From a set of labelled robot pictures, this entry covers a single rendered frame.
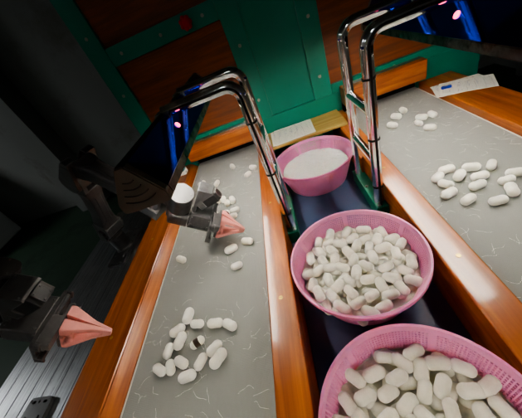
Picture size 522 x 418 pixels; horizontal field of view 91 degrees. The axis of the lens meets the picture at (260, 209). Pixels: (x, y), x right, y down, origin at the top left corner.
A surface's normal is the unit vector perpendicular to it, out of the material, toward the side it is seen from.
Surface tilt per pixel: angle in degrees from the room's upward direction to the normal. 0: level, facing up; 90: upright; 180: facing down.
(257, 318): 0
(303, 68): 90
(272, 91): 90
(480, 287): 0
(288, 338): 0
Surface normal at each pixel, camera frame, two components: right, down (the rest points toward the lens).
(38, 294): 0.83, -0.46
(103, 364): -0.34, -0.73
